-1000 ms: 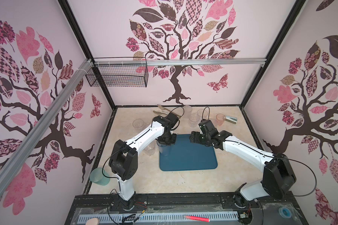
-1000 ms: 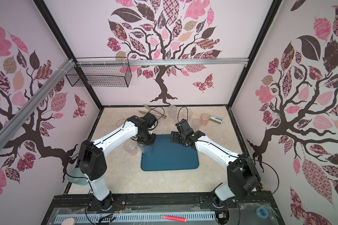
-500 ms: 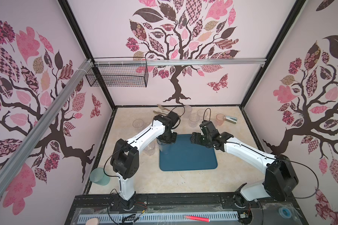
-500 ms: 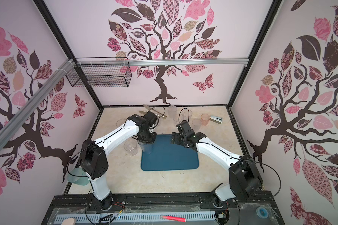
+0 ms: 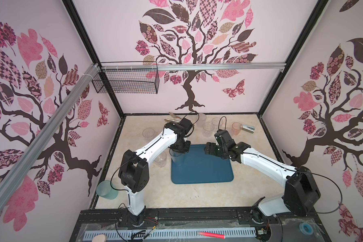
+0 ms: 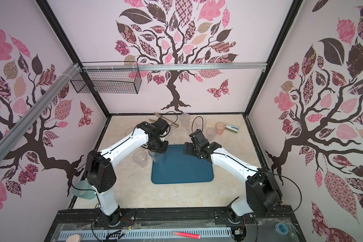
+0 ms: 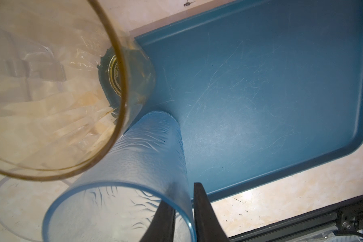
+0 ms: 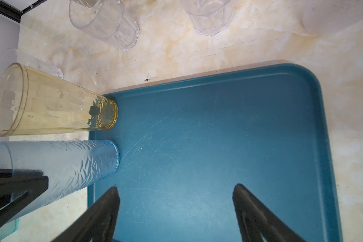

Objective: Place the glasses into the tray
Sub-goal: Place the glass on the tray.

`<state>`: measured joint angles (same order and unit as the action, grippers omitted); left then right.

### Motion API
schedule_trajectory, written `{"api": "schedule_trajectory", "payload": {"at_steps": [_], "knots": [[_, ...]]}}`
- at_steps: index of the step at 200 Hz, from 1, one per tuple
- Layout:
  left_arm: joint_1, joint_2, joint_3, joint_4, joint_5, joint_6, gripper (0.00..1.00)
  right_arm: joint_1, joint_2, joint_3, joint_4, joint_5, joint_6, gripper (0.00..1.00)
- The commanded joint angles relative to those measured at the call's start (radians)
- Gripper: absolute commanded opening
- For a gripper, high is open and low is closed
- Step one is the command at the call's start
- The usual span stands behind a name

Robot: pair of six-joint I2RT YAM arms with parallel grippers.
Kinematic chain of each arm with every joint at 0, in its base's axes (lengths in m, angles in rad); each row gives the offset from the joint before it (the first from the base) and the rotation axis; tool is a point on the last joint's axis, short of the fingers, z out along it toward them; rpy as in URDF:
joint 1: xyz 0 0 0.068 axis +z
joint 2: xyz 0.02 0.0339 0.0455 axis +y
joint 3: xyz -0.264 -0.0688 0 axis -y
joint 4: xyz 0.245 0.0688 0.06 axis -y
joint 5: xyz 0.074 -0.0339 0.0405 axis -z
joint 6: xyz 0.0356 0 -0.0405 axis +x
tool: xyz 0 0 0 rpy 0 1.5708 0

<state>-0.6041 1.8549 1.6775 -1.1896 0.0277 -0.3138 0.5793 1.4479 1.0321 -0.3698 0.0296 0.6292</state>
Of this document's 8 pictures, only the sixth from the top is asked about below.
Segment teal rectangular tray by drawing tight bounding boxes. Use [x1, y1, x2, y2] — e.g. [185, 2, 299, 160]
[151, 144, 214, 185]

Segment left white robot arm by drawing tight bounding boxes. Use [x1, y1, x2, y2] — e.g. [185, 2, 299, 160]
[84, 118, 170, 226]

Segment grey blue plastic cup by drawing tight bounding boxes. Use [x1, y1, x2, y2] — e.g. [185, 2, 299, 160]
[148, 150, 166, 166]

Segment beige round sponge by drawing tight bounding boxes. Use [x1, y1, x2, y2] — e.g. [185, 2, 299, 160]
[66, 234, 82, 242]

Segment clear glass back tall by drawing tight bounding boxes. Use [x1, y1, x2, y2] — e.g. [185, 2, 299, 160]
[180, 113, 191, 128]

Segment pink plastic cup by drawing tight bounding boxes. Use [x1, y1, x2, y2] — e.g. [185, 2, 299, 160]
[215, 122, 226, 136]

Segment metal serving tongs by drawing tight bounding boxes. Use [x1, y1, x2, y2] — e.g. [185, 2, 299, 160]
[154, 112, 179, 128]

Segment green plastic cup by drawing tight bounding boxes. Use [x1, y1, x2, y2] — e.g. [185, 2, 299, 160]
[73, 180, 96, 200]

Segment white slotted cable duct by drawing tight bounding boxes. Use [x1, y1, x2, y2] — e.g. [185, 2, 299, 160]
[53, 227, 233, 242]

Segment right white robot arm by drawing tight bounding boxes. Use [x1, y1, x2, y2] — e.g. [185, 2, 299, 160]
[183, 129, 282, 223]

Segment clear tumbler glass near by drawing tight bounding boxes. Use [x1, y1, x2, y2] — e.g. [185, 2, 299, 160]
[124, 128, 136, 137]

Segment white stapler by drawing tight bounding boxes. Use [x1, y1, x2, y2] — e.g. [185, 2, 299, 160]
[225, 124, 240, 134]

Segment pink marker pen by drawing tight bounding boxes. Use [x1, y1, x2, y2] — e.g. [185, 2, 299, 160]
[172, 232, 200, 240]

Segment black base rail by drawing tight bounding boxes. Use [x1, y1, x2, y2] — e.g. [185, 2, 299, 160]
[45, 206, 306, 242]

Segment black wire mesh basket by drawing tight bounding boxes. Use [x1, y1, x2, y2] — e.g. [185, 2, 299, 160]
[71, 60, 142, 94]

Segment blue tape roll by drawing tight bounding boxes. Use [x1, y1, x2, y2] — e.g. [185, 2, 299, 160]
[275, 222, 288, 236]

